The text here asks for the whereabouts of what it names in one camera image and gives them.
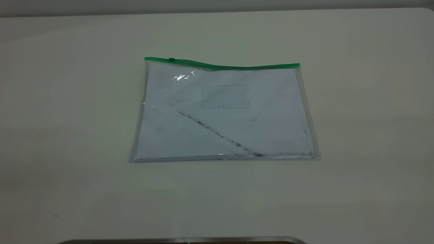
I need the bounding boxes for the clear plastic zipper bag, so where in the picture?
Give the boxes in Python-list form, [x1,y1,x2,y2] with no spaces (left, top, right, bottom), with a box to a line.
[129,57,320,163]

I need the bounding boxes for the white paper sheets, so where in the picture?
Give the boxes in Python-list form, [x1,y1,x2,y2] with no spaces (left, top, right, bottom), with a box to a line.
[135,64,314,160]

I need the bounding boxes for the grey metal rim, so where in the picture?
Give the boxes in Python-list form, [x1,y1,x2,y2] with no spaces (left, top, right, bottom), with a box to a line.
[58,236,308,244]

